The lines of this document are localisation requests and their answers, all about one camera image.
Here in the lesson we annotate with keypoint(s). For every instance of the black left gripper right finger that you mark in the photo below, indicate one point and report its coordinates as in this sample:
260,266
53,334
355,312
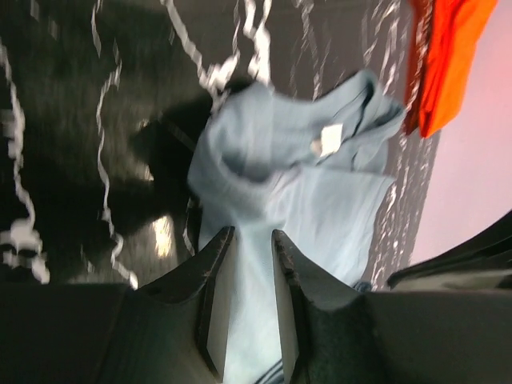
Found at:
330,333

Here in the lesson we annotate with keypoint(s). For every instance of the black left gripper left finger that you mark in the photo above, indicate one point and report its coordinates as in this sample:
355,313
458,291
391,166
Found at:
173,330

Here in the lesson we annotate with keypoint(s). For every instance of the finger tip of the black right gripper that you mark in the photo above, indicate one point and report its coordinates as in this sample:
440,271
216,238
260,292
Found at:
489,249

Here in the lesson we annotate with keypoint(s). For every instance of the grey blue t shirt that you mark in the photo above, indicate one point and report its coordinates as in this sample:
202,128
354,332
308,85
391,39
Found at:
313,169

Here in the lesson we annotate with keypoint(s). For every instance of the folded orange t shirt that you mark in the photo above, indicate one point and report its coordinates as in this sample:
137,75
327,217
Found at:
442,50

